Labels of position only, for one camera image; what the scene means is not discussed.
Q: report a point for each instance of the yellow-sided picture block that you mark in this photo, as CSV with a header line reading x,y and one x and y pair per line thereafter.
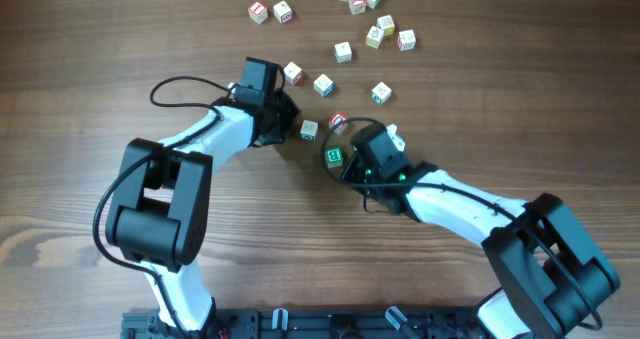
x,y
374,37

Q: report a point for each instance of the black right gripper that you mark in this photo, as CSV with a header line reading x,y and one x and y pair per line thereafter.
x,y
352,169

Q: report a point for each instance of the yellow-edged top block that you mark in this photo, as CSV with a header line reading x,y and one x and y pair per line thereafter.
x,y
386,24

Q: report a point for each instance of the white red-edged right block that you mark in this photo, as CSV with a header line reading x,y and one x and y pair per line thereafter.
x,y
406,40

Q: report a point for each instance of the green letter B pineapple block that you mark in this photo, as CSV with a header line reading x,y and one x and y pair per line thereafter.
x,y
334,157

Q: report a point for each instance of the red letter U block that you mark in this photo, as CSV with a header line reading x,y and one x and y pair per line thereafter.
x,y
338,123

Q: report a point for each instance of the green letter V block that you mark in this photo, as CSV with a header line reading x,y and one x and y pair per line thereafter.
x,y
309,130

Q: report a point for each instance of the red letter V block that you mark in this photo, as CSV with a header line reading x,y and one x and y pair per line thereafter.
x,y
357,6

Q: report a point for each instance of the white red-sided block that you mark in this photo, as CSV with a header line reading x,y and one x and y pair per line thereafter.
x,y
282,12

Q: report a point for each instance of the letter A soccer block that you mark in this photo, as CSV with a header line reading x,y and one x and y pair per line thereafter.
x,y
381,93

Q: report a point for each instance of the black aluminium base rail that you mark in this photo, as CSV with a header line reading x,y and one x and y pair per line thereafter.
x,y
456,322

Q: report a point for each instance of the blue letter P yarn block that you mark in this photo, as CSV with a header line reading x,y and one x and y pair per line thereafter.
x,y
323,85

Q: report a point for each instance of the red letter I block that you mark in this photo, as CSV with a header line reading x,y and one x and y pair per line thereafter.
x,y
258,12

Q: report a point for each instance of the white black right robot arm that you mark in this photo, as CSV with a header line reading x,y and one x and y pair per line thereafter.
x,y
553,277

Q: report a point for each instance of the white picture block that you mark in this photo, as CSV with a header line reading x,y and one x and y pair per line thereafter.
x,y
342,52

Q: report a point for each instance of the yellow letter C block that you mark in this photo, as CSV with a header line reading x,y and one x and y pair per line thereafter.
x,y
293,73

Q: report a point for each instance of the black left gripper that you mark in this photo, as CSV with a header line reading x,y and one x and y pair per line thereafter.
x,y
282,117

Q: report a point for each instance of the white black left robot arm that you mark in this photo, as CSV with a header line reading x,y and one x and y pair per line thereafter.
x,y
156,210

